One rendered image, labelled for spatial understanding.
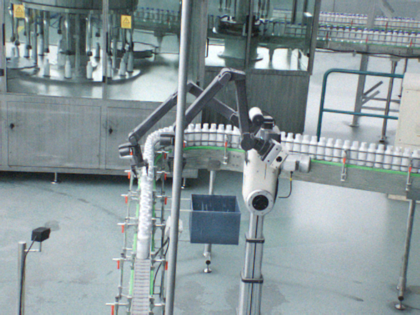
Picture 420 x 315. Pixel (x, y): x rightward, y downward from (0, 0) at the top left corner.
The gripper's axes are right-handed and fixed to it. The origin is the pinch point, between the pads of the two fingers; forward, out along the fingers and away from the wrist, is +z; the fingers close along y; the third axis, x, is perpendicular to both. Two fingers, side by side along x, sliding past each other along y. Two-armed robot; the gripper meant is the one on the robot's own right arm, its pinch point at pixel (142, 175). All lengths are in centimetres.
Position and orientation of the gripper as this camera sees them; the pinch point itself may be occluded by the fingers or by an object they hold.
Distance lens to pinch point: 489.6
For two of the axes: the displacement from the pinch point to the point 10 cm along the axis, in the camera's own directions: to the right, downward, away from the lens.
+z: 1.9, 9.3, 3.1
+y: -9.8, 2.0, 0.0
